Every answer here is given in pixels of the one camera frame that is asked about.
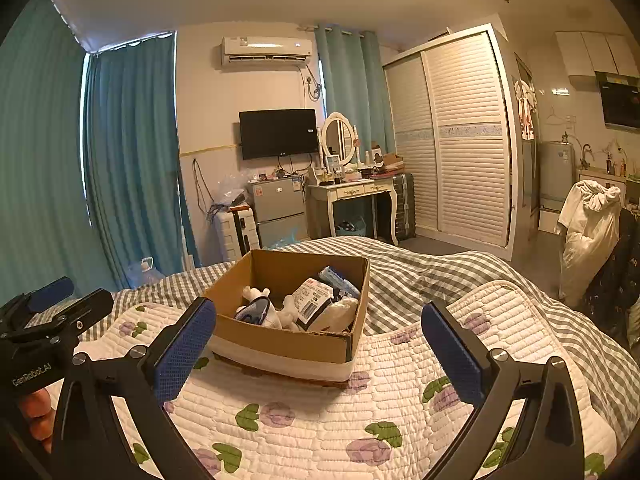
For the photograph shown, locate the white kitchen wall cabinets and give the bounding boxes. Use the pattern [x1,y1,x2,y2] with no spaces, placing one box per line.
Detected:
[554,31,639,79]

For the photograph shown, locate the white floral quilted mat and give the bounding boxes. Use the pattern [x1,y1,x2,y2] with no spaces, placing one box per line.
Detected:
[75,280,621,480]

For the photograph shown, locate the light blue tissue packet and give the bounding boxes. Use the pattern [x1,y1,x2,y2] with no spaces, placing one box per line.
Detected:
[319,266,362,297]

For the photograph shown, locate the black wall television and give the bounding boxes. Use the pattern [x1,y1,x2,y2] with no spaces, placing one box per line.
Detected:
[239,108,320,161]

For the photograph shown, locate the brown cardboard box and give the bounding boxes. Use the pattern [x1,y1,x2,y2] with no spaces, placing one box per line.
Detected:
[202,249,372,389]

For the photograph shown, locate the clear water jug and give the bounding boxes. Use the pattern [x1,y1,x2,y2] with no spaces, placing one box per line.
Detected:
[125,256,166,290]

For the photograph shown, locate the teal curtain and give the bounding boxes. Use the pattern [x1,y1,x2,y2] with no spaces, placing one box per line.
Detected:
[314,25,396,157]
[0,0,121,302]
[82,32,201,282]

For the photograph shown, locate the white sock with grey patch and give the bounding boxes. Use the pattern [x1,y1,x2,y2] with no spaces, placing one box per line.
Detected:
[235,297,281,330]

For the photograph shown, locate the white oval vanity mirror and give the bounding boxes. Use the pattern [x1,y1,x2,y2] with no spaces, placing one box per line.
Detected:
[321,111,362,169]

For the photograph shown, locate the pink hanging clothes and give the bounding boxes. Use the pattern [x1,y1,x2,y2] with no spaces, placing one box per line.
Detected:
[514,79,537,141]

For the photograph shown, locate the grey checked blanket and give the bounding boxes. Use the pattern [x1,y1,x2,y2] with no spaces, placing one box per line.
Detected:
[25,236,640,461]

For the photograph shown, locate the grey mini fridge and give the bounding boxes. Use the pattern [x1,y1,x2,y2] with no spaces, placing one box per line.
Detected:
[247,178,310,251]

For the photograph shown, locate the person's left hand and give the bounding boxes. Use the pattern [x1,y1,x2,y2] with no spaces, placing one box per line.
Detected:
[19,386,54,455]

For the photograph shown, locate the white packet with red label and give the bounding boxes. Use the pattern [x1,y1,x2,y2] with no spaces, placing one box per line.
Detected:
[291,278,334,331]

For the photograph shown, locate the hanging wall cable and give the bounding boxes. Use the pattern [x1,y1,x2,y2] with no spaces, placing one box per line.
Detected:
[192,157,221,222]

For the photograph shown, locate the black range hood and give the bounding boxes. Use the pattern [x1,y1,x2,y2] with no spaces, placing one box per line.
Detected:
[595,71,640,134]

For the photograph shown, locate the white garment on chair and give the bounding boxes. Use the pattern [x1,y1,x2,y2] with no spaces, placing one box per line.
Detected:
[555,179,624,309]

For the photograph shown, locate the white dressing table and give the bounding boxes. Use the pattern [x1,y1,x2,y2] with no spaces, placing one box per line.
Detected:
[306,179,399,247]

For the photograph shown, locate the white suitcase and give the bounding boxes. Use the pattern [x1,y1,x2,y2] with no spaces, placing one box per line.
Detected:
[215,207,261,264]

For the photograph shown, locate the white louvred wardrobe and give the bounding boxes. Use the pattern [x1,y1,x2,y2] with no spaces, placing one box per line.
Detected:
[382,24,523,262]

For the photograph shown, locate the clear plastic bag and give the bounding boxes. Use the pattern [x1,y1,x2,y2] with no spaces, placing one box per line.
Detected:
[217,175,251,209]

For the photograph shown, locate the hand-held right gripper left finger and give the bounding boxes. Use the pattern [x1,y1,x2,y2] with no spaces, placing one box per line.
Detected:
[50,296,218,480]

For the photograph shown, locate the blue basket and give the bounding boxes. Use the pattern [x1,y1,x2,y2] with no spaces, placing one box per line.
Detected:
[335,217,369,237]

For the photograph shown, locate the dark silver suitcase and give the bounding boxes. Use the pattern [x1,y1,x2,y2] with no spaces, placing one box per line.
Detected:
[391,172,417,246]

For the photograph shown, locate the white air conditioner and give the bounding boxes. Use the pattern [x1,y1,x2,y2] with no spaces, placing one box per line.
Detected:
[221,36,314,69]

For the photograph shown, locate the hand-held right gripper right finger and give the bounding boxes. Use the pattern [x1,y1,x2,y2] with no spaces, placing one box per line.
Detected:
[421,301,586,480]

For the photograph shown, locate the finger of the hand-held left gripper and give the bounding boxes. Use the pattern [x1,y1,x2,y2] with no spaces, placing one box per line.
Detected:
[0,288,115,357]
[0,276,75,335]

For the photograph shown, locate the cream lace cloth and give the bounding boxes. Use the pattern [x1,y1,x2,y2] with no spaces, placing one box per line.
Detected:
[306,297,360,334]

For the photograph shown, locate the air conditioner power cable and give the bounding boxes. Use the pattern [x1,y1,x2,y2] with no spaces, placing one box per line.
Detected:
[302,67,326,102]

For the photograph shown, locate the kitchen counter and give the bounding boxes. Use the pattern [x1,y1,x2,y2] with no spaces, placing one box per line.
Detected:
[577,167,640,196]

